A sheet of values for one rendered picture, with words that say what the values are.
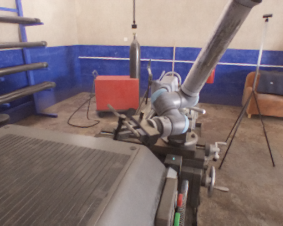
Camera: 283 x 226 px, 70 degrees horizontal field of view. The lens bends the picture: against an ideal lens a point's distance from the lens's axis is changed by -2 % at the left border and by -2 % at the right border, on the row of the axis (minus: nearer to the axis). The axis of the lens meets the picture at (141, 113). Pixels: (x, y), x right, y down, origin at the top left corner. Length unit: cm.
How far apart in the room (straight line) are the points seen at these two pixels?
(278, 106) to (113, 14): 428
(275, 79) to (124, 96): 311
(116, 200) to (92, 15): 570
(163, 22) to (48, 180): 504
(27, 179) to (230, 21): 75
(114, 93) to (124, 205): 379
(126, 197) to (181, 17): 500
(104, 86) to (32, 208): 379
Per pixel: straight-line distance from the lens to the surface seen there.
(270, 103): 479
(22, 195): 40
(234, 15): 82
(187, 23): 521
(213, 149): 145
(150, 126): 78
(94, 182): 39
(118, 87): 407
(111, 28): 568
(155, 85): 202
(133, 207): 38
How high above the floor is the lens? 158
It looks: 21 degrees down
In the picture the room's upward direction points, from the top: 1 degrees clockwise
